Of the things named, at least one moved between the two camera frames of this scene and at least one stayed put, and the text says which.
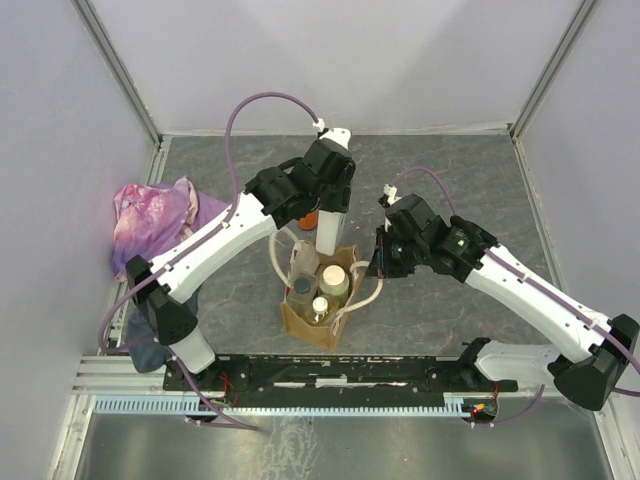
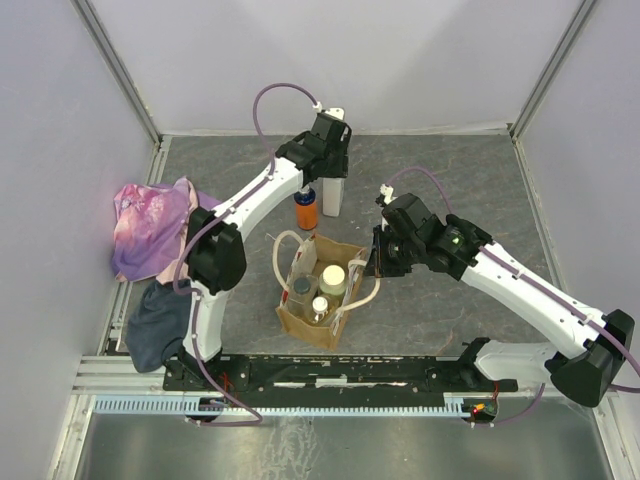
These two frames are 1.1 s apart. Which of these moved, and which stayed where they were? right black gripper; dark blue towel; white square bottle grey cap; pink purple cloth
Moved: white square bottle grey cap
Stayed: pink purple cloth; right black gripper; dark blue towel
